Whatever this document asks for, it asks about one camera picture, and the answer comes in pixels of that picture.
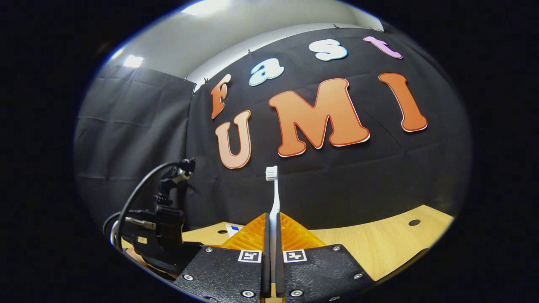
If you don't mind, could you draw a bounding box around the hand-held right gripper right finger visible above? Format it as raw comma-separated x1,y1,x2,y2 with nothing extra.
276,212,375,303

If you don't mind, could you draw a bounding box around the black backdrop cloth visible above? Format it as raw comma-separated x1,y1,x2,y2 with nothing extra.
74,27,472,236

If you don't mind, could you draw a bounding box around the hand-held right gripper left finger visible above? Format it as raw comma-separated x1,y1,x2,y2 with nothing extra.
173,213,271,303

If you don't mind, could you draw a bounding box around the light blue toothbrush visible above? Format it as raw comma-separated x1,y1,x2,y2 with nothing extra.
265,165,281,295

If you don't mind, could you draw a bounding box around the grey cable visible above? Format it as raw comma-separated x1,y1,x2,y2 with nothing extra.
103,213,127,249

